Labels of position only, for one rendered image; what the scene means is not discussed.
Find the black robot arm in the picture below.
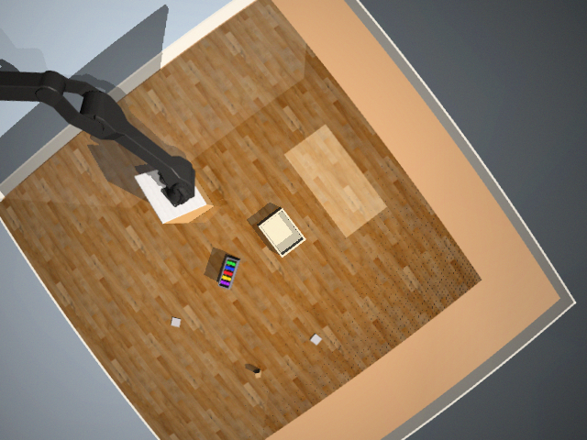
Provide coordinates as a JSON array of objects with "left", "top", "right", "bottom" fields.
[{"left": 0, "top": 71, "right": 195, "bottom": 207}]

